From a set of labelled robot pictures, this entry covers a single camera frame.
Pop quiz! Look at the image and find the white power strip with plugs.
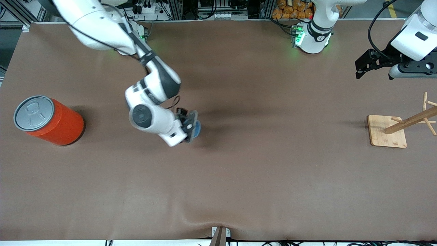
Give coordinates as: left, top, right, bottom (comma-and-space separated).
135, 3, 158, 15

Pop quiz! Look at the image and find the orange snack bag pile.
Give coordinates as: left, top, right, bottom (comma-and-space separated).
272, 0, 314, 19

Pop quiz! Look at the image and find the metal clamp bracket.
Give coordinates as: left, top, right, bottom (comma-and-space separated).
211, 226, 231, 238

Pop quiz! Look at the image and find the brown table mat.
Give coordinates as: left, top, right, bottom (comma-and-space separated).
0, 20, 437, 241

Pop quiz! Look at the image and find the wooden cup rack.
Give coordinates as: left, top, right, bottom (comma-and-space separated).
367, 92, 437, 149

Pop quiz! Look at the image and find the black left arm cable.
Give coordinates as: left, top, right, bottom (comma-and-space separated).
368, 0, 398, 60

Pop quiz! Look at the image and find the long white power strip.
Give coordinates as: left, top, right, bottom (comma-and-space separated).
213, 12, 249, 20

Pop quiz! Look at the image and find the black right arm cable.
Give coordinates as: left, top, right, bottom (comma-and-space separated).
65, 19, 181, 110

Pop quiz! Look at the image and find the aluminium frame profile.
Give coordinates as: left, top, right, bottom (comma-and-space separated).
0, 0, 52, 28
259, 0, 276, 19
167, 0, 183, 20

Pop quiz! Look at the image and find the grey camera stand pole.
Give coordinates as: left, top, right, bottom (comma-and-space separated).
209, 227, 227, 246

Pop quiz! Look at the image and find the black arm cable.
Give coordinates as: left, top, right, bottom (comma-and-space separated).
368, 0, 398, 60
65, 19, 181, 110

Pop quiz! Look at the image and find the black base cable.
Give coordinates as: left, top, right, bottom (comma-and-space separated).
268, 16, 295, 36

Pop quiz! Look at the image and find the orange can with grey lid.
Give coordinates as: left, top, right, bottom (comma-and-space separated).
13, 95, 85, 146

